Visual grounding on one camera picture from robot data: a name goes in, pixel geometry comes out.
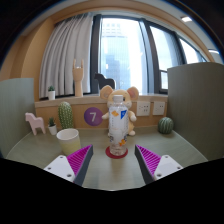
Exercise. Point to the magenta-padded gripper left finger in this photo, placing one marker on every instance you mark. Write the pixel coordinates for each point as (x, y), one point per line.
(61, 166)

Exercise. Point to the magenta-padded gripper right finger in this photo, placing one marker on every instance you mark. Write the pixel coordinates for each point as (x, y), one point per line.
(165, 166)

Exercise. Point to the clear plastic water bottle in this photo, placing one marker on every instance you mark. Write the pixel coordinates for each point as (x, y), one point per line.
(118, 126)

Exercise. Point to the white and yellow cup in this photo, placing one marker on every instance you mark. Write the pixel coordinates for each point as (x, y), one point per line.
(69, 141)

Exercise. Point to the small plant in white pot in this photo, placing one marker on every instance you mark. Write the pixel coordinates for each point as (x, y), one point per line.
(52, 130)
(51, 95)

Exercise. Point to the round green cactus ornament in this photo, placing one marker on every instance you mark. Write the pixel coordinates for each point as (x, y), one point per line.
(165, 125)

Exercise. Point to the flat round red coaster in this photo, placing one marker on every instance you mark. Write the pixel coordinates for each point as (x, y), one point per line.
(108, 154)

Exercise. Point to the tall green cactus ornament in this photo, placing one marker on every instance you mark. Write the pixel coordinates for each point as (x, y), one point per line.
(66, 116)

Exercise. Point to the pink wooden horse figurine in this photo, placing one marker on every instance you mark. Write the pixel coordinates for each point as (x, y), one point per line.
(35, 122)

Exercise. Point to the round purple number sign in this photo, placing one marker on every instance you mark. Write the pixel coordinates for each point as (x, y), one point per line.
(93, 116)

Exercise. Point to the beige plush mouse toy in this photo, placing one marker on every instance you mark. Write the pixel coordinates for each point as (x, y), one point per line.
(131, 116)

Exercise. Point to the wooden desk back ledge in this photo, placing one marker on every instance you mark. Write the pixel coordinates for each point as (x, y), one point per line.
(78, 103)

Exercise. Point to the green desk divider panel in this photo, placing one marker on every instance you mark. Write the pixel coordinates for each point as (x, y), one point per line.
(15, 113)
(196, 106)

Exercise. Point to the wooden hand sculpture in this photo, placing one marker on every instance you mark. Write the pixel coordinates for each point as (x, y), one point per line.
(78, 80)

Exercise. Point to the white pleated curtain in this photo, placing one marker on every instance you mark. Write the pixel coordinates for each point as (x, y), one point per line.
(66, 56)

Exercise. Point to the dark-framed window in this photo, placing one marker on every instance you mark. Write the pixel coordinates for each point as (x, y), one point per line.
(123, 53)

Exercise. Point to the white ceiling light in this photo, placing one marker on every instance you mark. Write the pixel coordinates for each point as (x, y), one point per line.
(186, 19)
(213, 51)

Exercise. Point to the white wall socket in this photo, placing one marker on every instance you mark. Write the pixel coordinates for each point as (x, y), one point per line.
(159, 108)
(143, 108)

